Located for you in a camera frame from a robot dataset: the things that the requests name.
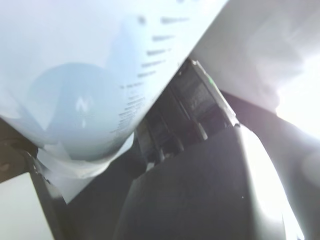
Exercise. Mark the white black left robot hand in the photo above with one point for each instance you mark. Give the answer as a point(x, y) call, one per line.
point(187, 187)

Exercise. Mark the large translucent plastic syringe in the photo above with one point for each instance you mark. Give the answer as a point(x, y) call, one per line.
point(75, 62)

